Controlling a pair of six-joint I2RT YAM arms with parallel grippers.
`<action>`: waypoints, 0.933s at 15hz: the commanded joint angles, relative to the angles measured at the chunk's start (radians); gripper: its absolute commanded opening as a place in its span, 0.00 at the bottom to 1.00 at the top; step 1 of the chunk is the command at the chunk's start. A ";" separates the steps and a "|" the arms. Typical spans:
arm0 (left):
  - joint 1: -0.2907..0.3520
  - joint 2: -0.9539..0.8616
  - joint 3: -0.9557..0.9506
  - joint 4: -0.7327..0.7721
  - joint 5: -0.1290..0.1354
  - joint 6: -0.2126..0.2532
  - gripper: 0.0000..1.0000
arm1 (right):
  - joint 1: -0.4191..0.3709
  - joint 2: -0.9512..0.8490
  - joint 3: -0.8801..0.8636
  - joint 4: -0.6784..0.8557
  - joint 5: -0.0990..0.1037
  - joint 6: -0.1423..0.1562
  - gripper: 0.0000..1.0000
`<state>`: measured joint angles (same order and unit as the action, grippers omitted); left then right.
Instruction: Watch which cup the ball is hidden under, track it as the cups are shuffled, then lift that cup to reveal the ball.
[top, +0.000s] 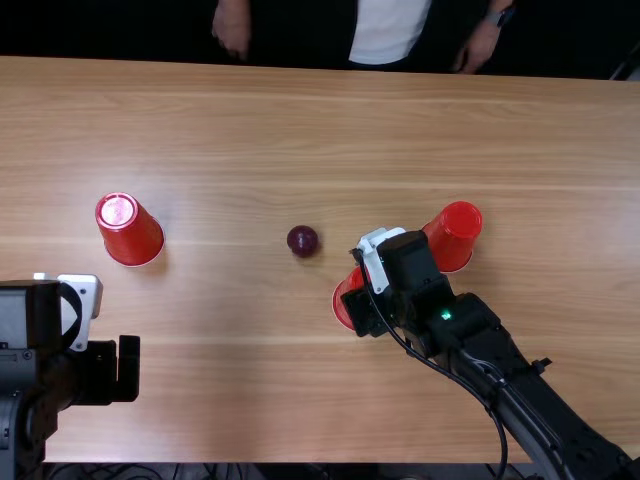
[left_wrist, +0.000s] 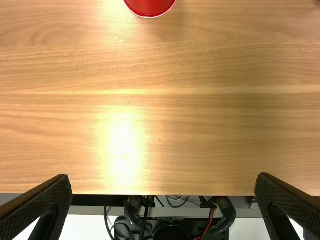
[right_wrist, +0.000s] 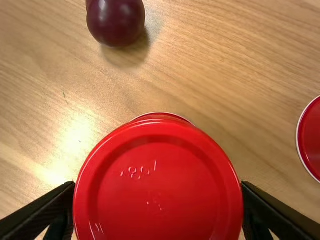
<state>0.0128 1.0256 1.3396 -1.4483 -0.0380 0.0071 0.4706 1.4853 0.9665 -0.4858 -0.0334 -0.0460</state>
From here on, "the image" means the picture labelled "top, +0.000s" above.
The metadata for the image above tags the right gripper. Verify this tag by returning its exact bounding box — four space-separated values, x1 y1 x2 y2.
340 229 457 339

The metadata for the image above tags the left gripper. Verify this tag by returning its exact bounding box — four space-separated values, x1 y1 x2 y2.
0 279 142 407

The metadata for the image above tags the red cup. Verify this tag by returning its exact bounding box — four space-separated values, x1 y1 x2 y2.
421 200 484 274
331 266 370 331
94 192 166 269

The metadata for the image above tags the yellow ball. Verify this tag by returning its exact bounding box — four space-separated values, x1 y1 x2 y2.
286 224 321 259

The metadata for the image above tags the person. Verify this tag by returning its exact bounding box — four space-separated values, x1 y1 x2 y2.
209 0 519 76

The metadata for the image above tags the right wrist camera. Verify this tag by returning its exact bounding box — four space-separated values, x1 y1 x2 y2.
355 227 407 295

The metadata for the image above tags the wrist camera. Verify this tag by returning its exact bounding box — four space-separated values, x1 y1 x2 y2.
355 227 407 295
32 272 104 353

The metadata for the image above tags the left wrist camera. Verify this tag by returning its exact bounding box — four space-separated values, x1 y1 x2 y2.
32 272 104 353

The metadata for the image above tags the black cable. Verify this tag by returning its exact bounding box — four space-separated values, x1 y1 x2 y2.
352 248 510 480

